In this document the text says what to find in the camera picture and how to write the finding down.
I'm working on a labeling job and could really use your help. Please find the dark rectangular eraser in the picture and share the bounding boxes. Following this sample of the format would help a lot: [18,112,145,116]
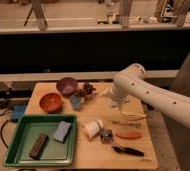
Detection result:
[29,133,49,160]

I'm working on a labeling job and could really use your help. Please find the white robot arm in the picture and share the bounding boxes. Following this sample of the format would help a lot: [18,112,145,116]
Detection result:
[104,63,190,129]

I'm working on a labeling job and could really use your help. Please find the dark grape bunch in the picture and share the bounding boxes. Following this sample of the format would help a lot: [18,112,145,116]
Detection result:
[75,82,96,98]

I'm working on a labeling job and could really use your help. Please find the small blue cup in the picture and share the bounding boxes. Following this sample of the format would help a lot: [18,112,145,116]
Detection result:
[69,95,83,110]

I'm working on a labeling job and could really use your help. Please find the light blue cloth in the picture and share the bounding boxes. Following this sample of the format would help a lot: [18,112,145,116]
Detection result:
[109,100,130,108]

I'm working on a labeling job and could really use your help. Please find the purple bowl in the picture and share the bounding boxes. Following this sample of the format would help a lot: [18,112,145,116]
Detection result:
[56,77,78,96]

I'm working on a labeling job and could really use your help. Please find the white cup on side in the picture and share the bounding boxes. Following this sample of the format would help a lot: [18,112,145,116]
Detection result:
[82,119,104,140]

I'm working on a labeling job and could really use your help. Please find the orange bowl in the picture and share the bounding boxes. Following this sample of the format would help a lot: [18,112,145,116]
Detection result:
[39,93,62,113]

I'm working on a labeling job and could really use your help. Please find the blue sponge block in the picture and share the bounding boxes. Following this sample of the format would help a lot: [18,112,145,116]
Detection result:
[53,121,71,143]

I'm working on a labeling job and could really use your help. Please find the orange carrot toy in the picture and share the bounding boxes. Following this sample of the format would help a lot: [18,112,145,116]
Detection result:
[115,132,142,140]

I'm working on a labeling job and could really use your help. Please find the blue box on floor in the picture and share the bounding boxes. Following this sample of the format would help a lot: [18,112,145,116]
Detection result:
[10,105,26,122]

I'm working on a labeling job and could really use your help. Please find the black handled tool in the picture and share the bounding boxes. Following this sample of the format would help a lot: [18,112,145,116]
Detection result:
[111,145,145,157]

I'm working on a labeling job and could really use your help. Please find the black floor cable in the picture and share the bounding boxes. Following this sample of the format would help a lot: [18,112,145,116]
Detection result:
[0,89,14,149]

